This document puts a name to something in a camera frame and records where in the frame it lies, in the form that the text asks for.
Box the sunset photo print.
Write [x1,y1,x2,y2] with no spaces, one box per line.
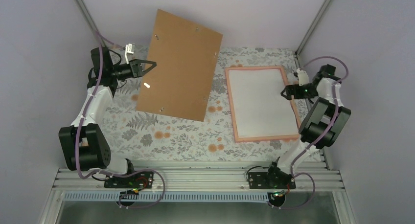
[228,68,299,139]

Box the brown cardboard backing board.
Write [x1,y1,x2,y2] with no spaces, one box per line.
[136,9,223,121]

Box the pink wooden picture frame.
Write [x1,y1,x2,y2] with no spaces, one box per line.
[224,66,301,143]

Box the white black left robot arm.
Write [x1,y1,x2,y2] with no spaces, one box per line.
[58,44,157,187]

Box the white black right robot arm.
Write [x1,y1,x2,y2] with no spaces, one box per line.
[265,65,351,188]

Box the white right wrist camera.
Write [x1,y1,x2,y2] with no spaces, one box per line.
[294,68,310,86]

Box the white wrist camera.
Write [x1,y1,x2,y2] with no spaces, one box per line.
[294,68,310,86]
[124,43,135,64]

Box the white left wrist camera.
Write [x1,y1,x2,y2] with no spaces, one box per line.
[124,43,135,64]

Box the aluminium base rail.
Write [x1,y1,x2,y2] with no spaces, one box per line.
[52,160,345,192]

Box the aluminium corner post left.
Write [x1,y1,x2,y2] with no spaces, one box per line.
[74,0,107,46]

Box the aluminium corner post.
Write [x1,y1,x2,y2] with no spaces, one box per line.
[74,0,107,46]
[294,0,333,60]

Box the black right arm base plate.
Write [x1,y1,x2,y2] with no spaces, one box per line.
[248,172,297,189]

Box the aluminium corner post right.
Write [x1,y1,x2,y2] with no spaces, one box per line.
[294,0,333,60]

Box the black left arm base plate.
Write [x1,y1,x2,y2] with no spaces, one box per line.
[104,171,154,189]

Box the grey slotted cable duct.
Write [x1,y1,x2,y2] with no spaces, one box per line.
[64,191,268,203]

